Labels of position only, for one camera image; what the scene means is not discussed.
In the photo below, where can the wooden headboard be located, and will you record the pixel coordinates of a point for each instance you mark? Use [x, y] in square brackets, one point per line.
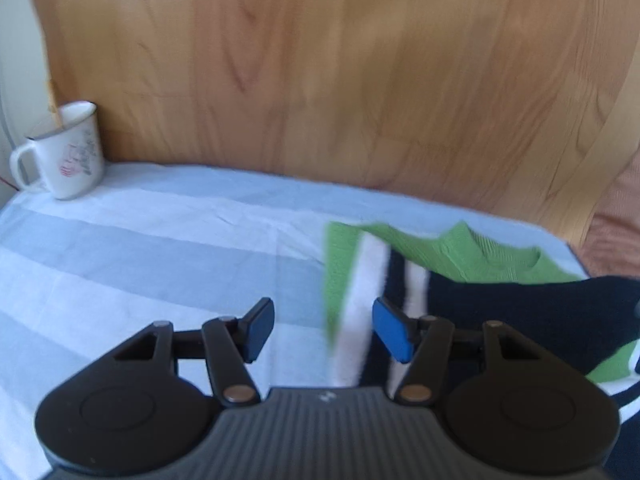
[325, 70]

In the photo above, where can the blue white striped bed sheet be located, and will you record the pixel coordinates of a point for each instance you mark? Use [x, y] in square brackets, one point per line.
[165, 250]

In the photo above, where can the white enamel mug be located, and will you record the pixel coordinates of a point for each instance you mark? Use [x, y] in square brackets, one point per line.
[75, 160]

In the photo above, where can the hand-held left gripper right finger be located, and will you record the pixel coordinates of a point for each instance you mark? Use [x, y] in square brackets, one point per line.
[392, 330]

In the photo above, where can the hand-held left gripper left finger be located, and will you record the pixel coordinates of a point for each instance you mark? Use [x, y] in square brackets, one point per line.
[259, 330]

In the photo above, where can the green navy striped sweater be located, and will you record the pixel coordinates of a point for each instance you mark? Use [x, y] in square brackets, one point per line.
[525, 305]

